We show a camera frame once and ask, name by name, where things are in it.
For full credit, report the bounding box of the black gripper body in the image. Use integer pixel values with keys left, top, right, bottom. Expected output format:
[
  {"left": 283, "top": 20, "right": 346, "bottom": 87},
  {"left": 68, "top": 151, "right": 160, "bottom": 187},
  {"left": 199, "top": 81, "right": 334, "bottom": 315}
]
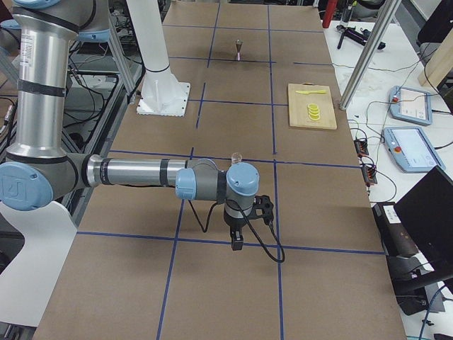
[{"left": 224, "top": 199, "right": 254, "bottom": 242}]

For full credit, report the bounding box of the clear glass measuring cup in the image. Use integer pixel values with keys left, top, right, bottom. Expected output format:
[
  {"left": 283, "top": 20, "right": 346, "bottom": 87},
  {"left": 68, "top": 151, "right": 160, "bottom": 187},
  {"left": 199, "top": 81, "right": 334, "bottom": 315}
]
[{"left": 231, "top": 152, "right": 243, "bottom": 165}]

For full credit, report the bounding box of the steel jigger shaker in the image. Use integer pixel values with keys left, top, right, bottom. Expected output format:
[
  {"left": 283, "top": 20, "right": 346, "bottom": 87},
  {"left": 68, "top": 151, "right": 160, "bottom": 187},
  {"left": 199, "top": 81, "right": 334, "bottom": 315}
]
[{"left": 235, "top": 39, "right": 243, "bottom": 61}]

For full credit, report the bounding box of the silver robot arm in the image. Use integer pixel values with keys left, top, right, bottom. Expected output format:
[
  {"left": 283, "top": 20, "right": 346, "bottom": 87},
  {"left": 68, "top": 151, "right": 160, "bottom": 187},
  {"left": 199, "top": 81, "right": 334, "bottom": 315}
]
[{"left": 1, "top": 1, "right": 259, "bottom": 250}]

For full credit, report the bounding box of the bamboo cutting board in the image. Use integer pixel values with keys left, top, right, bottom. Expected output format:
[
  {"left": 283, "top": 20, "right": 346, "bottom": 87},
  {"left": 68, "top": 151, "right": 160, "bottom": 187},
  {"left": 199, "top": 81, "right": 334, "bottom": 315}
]
[{"left": 287, "top": 84, "right": 337, "bottom": 130}]

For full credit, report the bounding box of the yellow plastic knife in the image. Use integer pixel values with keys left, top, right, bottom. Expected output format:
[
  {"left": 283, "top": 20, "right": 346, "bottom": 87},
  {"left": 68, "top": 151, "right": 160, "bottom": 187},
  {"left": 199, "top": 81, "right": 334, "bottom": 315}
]
[{"left": 295, "top": 89, "right": 327, "bottom": 95}]

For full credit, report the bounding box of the black computer box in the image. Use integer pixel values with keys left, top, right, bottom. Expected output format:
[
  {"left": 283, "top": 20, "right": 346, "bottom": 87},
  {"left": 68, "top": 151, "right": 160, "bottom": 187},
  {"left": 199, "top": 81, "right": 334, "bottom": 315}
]
[{"left": 372, "top": 202, "right": 437, "bottom": 315}]

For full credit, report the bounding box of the near teach pendant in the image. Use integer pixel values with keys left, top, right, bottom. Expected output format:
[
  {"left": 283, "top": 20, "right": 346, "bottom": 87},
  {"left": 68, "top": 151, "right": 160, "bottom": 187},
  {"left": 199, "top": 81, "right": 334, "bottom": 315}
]
[{"left": 383, "top": 127, "right": 446, "bottom": 173}]

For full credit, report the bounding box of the teach pendant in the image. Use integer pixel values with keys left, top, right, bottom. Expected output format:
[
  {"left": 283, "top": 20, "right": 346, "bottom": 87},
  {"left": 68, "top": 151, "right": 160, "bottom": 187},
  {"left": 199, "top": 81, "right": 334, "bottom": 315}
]
[
  {"left": 383, "top": 127, "right": 446, "bottom": 173},
  {"left": 389, "top": 86, "right": 432, "bottom": 126}
]

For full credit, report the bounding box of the black monitor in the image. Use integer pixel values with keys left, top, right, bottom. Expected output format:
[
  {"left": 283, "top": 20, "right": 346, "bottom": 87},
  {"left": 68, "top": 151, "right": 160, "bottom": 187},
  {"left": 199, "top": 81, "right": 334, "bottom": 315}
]
[{"left": 394, "top": 166, "right": 452, "bottom": 263}]

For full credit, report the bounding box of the far teach pendant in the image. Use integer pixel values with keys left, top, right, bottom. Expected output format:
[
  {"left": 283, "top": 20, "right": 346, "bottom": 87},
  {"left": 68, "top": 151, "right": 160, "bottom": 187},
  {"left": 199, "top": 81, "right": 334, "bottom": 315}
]
[{"left": 389, "top": 86, "right": 432, "bottom": 126}]

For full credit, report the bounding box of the red cylinder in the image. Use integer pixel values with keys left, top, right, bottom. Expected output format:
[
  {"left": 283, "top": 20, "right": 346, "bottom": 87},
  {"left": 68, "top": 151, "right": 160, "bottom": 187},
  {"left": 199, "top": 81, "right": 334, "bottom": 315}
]
[{"left": 322, "top": 0, "right": 338, "bottom": 28}]

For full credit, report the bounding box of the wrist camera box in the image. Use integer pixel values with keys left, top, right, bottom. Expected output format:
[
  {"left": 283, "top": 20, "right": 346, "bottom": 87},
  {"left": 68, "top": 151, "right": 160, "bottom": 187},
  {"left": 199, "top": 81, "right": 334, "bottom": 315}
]
[{"left": 253, "top": 195, "right": 274, "bottom": 226}]

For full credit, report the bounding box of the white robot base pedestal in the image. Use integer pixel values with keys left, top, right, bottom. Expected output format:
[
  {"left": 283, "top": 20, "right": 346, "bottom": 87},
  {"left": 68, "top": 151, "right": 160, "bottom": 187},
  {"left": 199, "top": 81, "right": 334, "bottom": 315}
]
[{"left": 127, "top": 0, "right": 190, "bottom": 117}]

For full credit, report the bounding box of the aluminium frame post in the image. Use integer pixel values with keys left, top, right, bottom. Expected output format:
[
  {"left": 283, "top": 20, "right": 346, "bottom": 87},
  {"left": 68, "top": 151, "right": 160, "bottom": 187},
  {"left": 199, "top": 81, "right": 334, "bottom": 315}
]
[{"left": 339, "top": 0, "right": 401, "bottom": 111}]

